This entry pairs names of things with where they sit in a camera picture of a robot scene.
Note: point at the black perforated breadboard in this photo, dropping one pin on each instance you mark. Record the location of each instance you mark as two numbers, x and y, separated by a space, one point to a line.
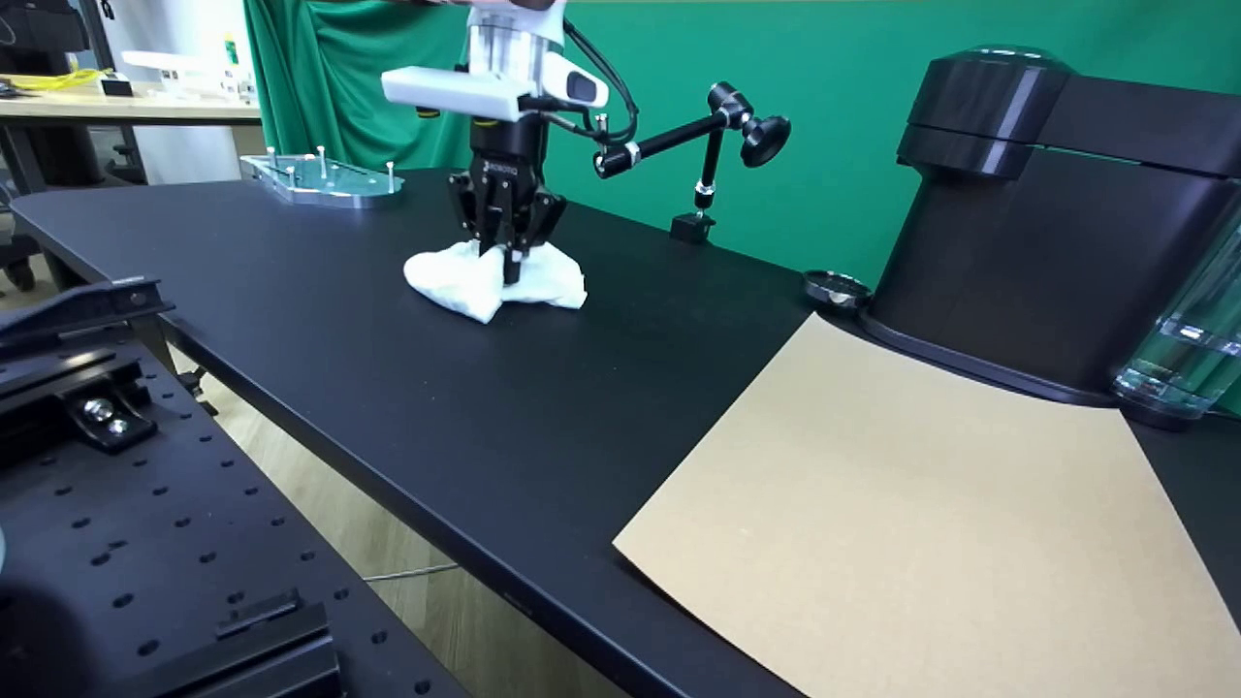
178 570

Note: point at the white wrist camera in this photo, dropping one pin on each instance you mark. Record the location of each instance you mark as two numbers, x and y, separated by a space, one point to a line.
499 96

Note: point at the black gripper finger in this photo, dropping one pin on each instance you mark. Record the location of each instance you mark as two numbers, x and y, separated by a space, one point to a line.
515 259
489 227

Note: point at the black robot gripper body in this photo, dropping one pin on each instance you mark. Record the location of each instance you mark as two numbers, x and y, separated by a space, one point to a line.
511 172

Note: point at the green backdrop curtain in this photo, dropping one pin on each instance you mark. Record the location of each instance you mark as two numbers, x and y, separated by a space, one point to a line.
830 72

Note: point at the tan cardboard sheet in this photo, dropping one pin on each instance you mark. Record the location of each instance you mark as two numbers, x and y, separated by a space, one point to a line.
880 530

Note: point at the white cloth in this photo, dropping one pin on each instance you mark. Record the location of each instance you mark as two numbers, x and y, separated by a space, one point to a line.
471 280

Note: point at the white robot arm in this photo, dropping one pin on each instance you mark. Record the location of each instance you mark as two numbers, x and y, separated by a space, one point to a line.
511 35

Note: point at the small black round knob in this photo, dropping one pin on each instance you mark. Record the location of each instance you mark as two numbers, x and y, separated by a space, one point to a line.
834 292

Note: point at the large black machine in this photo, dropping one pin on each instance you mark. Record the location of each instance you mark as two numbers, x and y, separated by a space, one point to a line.
1054 217

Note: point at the clear glass container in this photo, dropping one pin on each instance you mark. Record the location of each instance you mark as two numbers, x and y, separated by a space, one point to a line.
1192 353

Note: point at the black clamp bracket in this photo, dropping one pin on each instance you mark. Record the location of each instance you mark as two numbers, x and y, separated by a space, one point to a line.
74 372

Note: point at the wooden background desk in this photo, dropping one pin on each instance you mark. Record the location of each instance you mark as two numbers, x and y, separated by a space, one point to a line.
81 98

